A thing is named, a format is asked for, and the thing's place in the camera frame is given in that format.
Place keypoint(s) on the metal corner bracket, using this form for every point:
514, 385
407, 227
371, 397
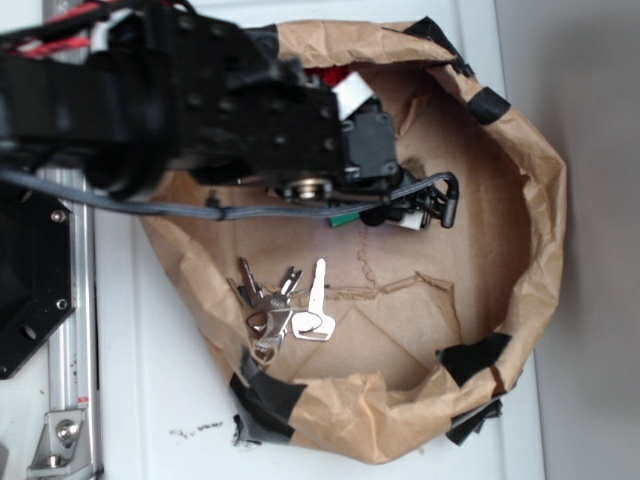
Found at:
64, 449

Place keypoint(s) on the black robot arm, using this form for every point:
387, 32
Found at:
148, 108

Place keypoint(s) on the bunch of silver keys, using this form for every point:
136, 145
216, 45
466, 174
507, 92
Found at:
270, 313

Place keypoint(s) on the green rectangular block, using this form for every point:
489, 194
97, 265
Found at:
342, 220

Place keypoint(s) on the silver key with large head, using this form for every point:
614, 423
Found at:
313, 324

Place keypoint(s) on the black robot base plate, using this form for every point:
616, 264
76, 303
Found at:
36, 273

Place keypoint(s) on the red crumpled paper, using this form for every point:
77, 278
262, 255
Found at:
331, 76

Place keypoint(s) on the brown paper bag tray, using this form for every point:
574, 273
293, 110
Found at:
431, 325

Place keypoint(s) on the aluminium extrusion rail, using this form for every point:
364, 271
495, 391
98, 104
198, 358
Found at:
73, 348

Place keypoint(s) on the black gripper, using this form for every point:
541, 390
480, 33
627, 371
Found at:
359, 164

